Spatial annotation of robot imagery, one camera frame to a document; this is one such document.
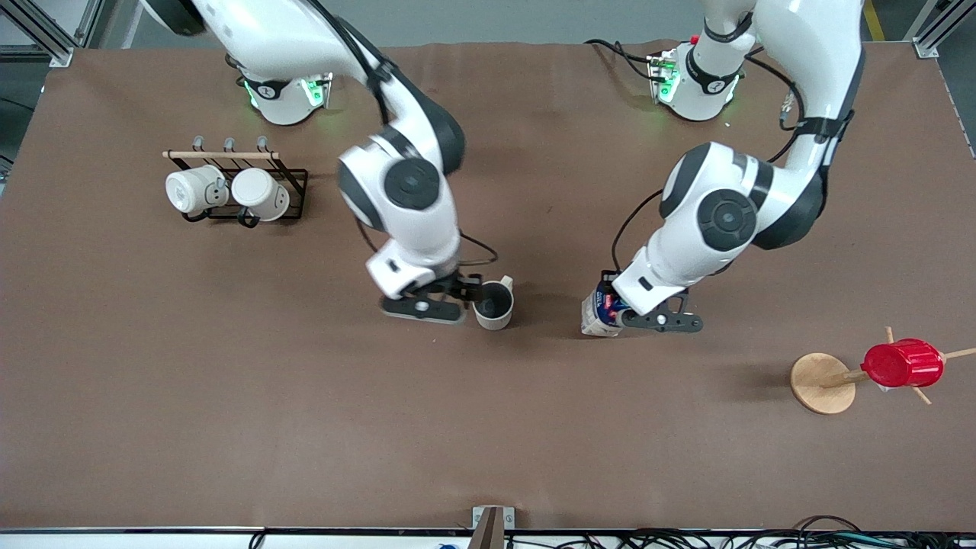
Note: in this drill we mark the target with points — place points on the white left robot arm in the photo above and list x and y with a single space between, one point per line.
724 217

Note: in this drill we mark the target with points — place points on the red plastic cup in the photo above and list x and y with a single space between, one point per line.
903 364

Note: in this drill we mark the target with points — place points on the metal table edge bracket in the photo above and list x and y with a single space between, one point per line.
493 526

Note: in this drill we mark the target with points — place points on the aluminium frame profile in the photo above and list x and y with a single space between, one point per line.
46 36
934 38

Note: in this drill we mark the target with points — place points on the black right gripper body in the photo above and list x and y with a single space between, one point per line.
456 287

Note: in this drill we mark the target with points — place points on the white mug with printed base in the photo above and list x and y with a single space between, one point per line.
191 191

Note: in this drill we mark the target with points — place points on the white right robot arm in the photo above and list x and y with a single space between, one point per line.
412 183

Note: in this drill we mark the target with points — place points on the cream mug with grey inside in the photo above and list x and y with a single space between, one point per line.
496 309

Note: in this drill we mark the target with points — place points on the wooden mug tree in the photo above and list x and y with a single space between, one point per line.
822 383

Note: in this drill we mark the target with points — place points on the blue and white milk carton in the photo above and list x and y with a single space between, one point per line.
595 316

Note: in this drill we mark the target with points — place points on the white mug with plain base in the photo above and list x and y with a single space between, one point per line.
259 191

